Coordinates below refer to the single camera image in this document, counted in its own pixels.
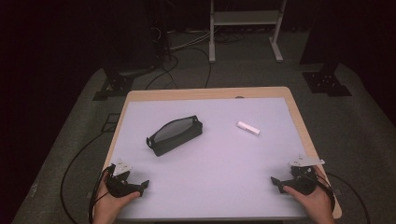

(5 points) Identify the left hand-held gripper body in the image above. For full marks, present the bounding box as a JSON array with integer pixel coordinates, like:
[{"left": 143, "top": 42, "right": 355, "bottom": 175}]
[{"left": 105, "top": 158, "right": 143, "bottom": 199}]

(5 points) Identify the right hand-held gripper cable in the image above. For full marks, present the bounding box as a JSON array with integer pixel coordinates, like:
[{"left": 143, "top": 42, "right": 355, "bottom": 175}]
[{"left": 314, "top": 174, "right": 337, "bottom": 216}]

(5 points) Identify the white eraser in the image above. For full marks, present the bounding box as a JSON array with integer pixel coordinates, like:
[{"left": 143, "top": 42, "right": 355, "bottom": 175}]
[{"left": 236, "top": 120, "right": 262, "bottom": 136}]

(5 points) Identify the person's right hand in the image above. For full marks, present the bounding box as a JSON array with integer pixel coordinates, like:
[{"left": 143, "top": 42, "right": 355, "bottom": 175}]
[{"left": 282, "top": 165, "right": 336, "bottom": 224}]

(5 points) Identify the person's left hand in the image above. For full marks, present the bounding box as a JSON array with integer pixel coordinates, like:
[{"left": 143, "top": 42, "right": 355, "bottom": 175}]
[{"left": 92, "top": 172, "right": 142, "bottom": 224}]

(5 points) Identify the left hand-held gripper cable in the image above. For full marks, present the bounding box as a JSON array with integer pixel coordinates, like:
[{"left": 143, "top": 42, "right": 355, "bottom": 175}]
[{"left": 88, "top": 164, "right": 116, "bottom": 224}]

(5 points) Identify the hand-held gripper cable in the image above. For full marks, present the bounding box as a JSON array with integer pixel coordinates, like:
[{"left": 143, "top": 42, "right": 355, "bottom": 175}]
[
  {"left": 314, "top": 174, "right": 337, "bottom": 216},
  {"left": 88, "top": 164, "right": 116, "bottom": 224}
]

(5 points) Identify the white metal stand frame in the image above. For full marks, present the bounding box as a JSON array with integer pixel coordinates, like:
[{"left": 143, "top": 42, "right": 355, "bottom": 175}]
[{"left": 208, "top": 0, "right": 288, "bottom": 64}]

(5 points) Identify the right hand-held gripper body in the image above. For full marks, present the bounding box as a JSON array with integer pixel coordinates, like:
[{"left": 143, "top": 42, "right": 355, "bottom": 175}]
[{"left": 282, "top": 155, "right": 326, "bottom": 196}]

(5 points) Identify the black mesh pencil case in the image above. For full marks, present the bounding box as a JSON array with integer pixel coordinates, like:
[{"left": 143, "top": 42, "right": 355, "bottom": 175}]
[{"left": 145, "top": 115, "right": 204, "bottom": 158}]

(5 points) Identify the white floor cable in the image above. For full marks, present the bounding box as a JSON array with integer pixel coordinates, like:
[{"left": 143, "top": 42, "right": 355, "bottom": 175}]
[{"left": 166, "top": 28, "right": 214, "bottom": 52}]

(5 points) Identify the black floor cable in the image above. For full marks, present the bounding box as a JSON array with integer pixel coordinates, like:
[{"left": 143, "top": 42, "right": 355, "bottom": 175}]
[
  {"left": 60, "top": 130, "right": 108, "bottom": 224},
  {"left": 325, "top": 172, "right": 372, "bottom": 224},
  {"left": 144, "top": 46, "right": 213, "bottom": 91}
]

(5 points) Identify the black stand base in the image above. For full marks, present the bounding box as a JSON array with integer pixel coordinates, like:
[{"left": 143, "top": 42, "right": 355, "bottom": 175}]
[
  {"left": 92, "top": 66, "right": 157, "bottom": 102},
  {"left": 301, "top": 60, "right": 353, "bottom": 98}
]

